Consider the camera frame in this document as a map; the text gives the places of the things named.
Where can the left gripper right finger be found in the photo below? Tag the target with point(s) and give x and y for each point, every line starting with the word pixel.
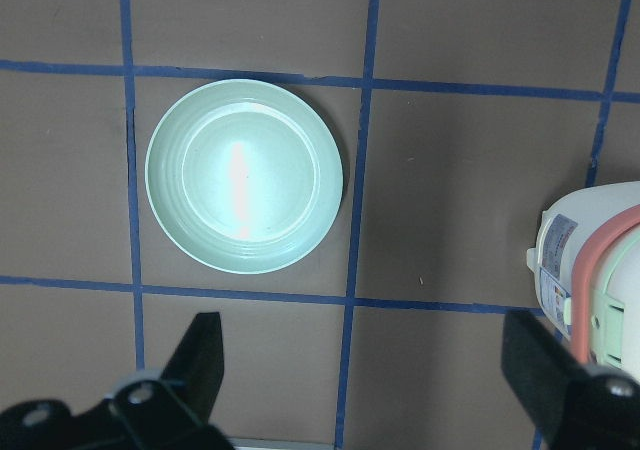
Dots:
pixel 545 378

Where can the white rice cooker pink handle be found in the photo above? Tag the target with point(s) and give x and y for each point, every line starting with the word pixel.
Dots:
pixel 586 271

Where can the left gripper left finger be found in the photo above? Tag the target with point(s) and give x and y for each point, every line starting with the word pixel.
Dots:
pixel 195 369

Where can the mint green plate far side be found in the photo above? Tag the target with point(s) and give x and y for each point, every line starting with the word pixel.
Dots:
pixel 243 176

